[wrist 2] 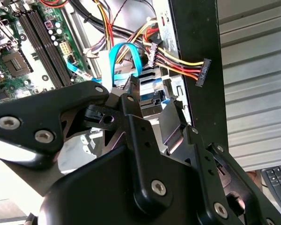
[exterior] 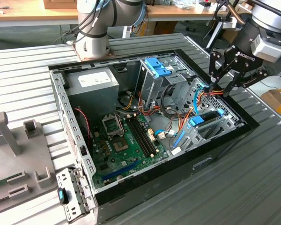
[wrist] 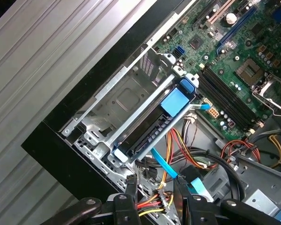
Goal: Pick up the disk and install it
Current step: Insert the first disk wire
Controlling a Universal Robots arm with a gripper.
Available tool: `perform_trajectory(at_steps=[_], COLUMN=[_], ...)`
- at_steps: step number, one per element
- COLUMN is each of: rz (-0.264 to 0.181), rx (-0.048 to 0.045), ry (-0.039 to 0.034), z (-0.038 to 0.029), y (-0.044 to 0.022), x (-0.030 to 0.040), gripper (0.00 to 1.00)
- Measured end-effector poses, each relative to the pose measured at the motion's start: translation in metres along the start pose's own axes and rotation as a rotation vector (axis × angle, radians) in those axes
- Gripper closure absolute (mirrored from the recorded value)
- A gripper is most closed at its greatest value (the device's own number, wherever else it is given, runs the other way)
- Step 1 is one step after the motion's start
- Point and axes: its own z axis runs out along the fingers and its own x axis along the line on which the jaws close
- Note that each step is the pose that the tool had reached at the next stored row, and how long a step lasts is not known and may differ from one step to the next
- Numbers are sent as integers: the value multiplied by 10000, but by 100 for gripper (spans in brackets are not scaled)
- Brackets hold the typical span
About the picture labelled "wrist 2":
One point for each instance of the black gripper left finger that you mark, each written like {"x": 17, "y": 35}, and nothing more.
{"x": 37, "y": 110}

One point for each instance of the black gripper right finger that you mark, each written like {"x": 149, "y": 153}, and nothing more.
{"x": 173, "y": 124}

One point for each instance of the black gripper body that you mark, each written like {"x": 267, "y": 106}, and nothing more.
{"x": 103, "y": 187}

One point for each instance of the hard disk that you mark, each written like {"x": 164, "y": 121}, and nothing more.
{"x": 152, "y": 95}

